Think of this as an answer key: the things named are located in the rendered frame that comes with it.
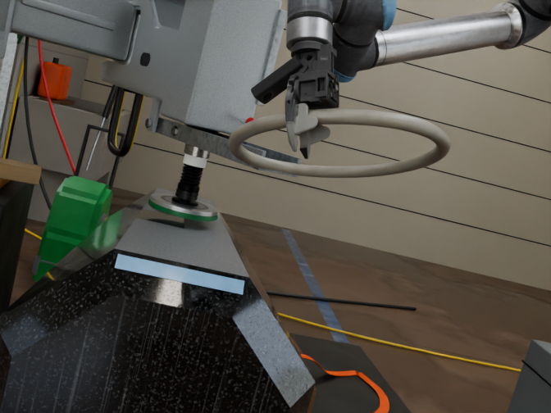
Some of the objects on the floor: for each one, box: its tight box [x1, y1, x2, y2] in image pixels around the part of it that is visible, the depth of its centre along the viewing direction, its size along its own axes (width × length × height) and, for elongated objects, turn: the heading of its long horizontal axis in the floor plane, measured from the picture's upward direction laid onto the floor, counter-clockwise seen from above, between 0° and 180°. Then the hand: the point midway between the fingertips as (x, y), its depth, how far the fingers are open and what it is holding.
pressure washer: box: [31, 124, 125, 282], centre depth 359 cm, size 35×35×87 cm
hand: (297, 149), depth 127 cm, fingers closed on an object, 5 cm apart
